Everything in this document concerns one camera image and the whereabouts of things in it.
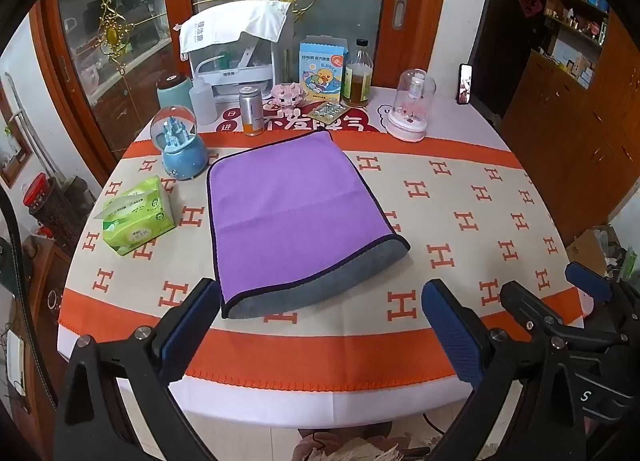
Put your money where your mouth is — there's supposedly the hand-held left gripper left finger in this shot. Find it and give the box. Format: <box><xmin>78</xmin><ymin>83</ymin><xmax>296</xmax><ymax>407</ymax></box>
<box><xmin>52</xmin><ymin>278</ymin><xmax>221</xmax><ymax>461</ymax></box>

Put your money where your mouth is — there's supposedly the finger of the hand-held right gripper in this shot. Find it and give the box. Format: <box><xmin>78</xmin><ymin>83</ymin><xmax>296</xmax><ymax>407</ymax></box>
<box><xmin>565</xmin><ymin>262</ymin><xmax>640</xmax><ymax>314</ymax></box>
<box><xmin>500</xmin><ymin>281</ymin><xmax>632</xmax><ymax>358</ymax></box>

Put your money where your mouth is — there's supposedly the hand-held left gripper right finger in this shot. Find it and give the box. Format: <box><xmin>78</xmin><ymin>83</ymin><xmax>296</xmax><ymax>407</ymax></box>
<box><xmin>421</xmin><ymin>278</ymin><xmax>589</xmax><ymax>461</ymax></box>

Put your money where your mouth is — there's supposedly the purple and grey towel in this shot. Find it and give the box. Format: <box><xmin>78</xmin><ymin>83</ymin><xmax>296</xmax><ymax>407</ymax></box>
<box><xmin>206</xmin><ymin>130</ymin><xmax>412</xmax><ymax>320</ymax></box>

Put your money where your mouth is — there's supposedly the cardboard box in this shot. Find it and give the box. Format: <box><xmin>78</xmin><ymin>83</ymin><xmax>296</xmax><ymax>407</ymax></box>
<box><xmin>565</xmin><ymin>225</ymin><xmax>625</xmax><ymax>278</ymax></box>

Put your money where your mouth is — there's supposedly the green tissue pack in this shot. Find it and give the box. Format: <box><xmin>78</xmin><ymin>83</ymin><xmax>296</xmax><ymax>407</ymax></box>
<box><xmin>102</xmin><ymin>176</ymin><xmax>177</xmax><ymax>257</ymax></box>

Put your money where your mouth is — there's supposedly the wooden cabinet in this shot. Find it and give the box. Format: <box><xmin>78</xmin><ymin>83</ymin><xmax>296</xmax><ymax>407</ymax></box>
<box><xmin>500</xmin><ymin>11</ymin><xmax>640</xmax><ymax>244</ymax></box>

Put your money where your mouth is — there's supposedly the brown fuzzy cloth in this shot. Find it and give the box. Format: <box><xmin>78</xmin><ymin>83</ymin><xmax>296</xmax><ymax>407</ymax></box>
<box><xmin>291</xmin><ymin>430</ymin><xmax>432</xmax><ymax>461</ymax></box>

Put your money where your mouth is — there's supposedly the dark wicker stand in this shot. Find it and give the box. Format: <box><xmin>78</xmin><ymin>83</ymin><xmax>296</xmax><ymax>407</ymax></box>
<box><xmin>27</xmin><ymin>176</ymin><xmax>97</xmax><ymax>254</ymax></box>

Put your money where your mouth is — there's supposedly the blue castle snow globe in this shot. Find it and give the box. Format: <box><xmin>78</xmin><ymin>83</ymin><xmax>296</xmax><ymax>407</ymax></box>
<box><xmin>150</xmin><ymin>104</ymin><xmax>208</xmax><ymax>180</ymax></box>

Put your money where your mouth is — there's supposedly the red lidded jar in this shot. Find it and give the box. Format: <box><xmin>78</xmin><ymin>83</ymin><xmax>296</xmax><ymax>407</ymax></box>
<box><xmin>22</xmin><ymin>172</ymin><xmax>52</xmax><ymax>210</ymax></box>

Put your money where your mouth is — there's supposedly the silver and orange can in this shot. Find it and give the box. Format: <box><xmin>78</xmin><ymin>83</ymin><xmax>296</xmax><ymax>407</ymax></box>
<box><xmin>238</xmin><ymin>86</ymin><xmax>264</xmax><ymax>137</ymax></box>

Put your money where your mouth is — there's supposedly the white squeeze bottle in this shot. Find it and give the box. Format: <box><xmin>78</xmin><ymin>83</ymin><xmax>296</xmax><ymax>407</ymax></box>
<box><xmin>189</xmin><ymin>75</ymin><xmax>218</xmax><ymax>135</ymax></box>

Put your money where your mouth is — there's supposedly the clear dome with pink base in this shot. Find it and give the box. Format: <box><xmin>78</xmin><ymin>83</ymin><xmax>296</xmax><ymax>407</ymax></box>
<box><xmin>383</xmin><ymin>68</ymin><xmax>437</xmax><ymax>143</ymax></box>

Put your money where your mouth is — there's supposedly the black smartphone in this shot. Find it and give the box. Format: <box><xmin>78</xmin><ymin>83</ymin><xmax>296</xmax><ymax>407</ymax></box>
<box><xmin>457</xmin><ymin>63</ymin><xmax>474</xmax><ymax>106</ymax></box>

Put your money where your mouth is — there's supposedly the teal thermos flask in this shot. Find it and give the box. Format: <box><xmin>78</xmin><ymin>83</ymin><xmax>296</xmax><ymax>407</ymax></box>
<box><xmin>157</xmin><ymin>73</ymin><xmax>193</xmax><ymax>114</ymax></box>

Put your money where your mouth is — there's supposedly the pink block toy figure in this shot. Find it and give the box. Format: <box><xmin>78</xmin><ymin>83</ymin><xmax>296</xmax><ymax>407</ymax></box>
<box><xmin>270</xmin><ymin>82</ymin><xmax>307</xmax><ymax>107</ymax></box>

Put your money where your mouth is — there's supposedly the pill blister pack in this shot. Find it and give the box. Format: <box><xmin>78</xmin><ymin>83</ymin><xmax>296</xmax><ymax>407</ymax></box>
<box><xmin>306</xmin><ymin>102</ymin><xmax>349</xmax><ymax>122</ymax></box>

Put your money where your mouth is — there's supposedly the white countertop appliance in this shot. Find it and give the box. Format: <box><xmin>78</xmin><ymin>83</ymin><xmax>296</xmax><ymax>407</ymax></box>
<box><xmin>186</xmin><ymin>16</ymin><xmax>296</xmax><ymax>106</ymax></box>

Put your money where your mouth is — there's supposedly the glass bottle with yellow liquid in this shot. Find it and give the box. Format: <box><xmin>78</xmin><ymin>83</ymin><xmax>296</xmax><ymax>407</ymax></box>
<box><xmin>343</xmin><ymin>38</ymin><xmax>373</xmax><ymax>108</ymax></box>

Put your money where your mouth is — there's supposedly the blue duck print box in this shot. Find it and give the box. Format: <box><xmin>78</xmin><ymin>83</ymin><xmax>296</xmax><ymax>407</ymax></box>
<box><xmin>299</xmin><ymin>35</ymin><xmax>350</xmax><ymax>103</ymax></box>

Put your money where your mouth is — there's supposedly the white cloth bag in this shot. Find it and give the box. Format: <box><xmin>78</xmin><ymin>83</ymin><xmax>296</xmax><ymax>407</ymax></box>
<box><xmin>179</xmin><ymin>0</ymin><xmax>292</xmax><ymax>61</ymax></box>

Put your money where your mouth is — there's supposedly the glass sliding door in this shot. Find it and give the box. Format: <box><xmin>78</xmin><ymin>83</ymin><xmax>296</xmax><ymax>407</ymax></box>
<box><xmin>30</xmin><ymin>0</ymin><xmax>453</xmax><ymax>162</ymax></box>

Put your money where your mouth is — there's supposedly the wooden wall shelf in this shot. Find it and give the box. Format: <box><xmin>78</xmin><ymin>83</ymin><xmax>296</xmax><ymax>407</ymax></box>
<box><xmin>542</xmin><ymin>0</ymin><xmax>614</xmax><ymax>88</ymax></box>

